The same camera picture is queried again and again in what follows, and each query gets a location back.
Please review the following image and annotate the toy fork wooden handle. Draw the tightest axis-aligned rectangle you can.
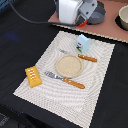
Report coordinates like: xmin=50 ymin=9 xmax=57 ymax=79
xmin=59 ymin=48 xmax=98 ymax=63

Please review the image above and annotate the grey toy frying pan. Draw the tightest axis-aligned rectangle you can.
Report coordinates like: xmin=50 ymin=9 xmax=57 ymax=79
xmin=87 ymin=5 xmax=106 ymax=24

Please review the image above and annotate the round wooden plate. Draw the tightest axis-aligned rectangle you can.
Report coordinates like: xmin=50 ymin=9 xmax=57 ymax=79
xmin=56 ymin=55 xmax=83 ymax=78

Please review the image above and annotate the orange toy cracker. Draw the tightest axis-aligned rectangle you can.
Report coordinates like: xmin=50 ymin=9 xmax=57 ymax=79
xmin=25 ymin=66 xmax=42 ymax=88

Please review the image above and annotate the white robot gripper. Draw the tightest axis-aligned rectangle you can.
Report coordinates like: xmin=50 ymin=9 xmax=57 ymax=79
xmin=54 ymin=0 xmax=97 ymax=27

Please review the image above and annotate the toy knife wooden handle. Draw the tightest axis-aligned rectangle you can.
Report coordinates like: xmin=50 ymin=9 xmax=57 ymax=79
xmin=44 ymin=71 xmax=85 ymax=89

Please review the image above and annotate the small toy milk carton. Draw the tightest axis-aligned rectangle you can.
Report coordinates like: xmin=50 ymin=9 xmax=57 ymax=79
xmin=76 ymin=34 xmax=91 ymax=53

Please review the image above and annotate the beige woven placemat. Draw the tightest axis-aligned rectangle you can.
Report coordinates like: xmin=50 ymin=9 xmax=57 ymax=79
xmin=12 ymin=30 xmax=116 ymax=128

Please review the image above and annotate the beige toy pot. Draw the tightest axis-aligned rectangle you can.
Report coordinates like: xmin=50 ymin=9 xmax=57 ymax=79
xmin=119 ymin=5 xmax=128 ymax=30

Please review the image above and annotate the red toy tomato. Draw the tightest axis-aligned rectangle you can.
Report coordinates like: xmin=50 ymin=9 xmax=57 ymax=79
xmin=79 ymin=20 xmax=87 ymax=27

